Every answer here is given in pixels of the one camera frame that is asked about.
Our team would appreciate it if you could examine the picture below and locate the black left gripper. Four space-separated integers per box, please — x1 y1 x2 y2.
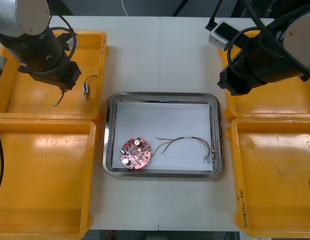
18 61 82 94

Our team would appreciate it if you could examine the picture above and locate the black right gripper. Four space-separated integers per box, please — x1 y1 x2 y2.
217 62 260 97

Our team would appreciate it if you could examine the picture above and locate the dark thin wire harness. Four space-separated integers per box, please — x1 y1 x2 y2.
53 90 67 107

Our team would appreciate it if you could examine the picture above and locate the small metal solenoid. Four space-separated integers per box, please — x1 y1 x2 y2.
82 74 98 101

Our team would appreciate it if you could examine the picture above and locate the steel tray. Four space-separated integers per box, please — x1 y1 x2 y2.
102 91 225 179

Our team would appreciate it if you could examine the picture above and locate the black stand leg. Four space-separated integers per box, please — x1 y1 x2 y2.
172 0 193 16

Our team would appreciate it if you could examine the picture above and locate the round red circuit board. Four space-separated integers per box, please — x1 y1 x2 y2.
119 136 154 171

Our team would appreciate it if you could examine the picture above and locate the yellow-orange plastic bin with handwriting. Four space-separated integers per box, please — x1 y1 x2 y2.
226 117 310 240

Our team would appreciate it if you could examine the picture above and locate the thin multicolour wire harness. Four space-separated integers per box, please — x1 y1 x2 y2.
152 136 217 163

